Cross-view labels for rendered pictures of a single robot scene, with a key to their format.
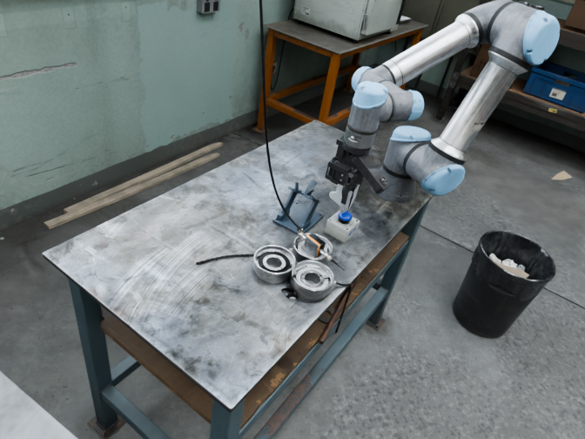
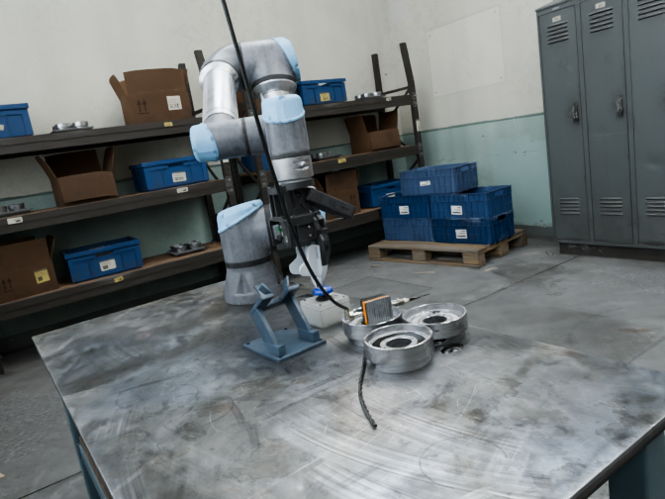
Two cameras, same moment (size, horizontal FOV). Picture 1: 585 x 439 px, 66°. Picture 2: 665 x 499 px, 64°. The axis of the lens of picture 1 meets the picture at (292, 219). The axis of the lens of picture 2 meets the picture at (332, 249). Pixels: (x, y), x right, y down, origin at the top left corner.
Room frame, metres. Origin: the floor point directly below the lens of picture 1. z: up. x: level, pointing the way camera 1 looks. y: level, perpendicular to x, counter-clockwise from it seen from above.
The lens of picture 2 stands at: (0.54, 0.74, 1.14)
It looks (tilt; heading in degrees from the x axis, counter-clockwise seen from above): 11 degrees down; 298
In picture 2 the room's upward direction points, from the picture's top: 9 degrees counter-clockwise
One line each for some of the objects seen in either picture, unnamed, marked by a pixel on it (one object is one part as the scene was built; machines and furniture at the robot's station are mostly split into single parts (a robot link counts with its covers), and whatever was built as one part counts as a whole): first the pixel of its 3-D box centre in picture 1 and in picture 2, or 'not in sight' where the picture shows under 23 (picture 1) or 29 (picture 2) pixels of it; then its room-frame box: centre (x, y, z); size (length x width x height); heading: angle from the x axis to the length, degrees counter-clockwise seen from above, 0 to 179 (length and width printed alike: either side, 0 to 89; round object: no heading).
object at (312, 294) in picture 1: (312, 280); (435, 324); (0.80, -0.08, 0.82); 0.10 x 0.10 x 0.04
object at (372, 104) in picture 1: (368, 107); (285, 127); (1.05, -0.13, 1.18); 0.09 x 0.08 x 0.11; 123
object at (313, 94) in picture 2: not in sight; (313, 95); (2.91, -3.90, 1.61); 0.52 x 0.38 x 0.22; 64
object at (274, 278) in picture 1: (273, 265); (399, 348); (0.83, 0.02, 0.82); 0.10 x 0.10 x 0.04
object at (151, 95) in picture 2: not in sight; (152, 99); (3.62, -2.56, 1.70); 0.56 x 0.36 x 0.39; 56
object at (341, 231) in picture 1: (343, 225); (324, 308); (1.05, -0.15, 0.82); 0.08 x 0.07 x 0.05; 151
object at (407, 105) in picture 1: (395, 103); (275, 132); (1.12, -0.20, 1.18); 0.11 x 0.11 x 0.08; 33
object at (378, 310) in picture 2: (312, 246); (377, 310); (0.89, -0.06, 0.85); 0.05 x 0.02 x 0.04; 49
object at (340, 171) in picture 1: (349, 163); (296, 213); (1.05, -0.12, 1.02); 0.09 x 0.08 x 0.12; 61
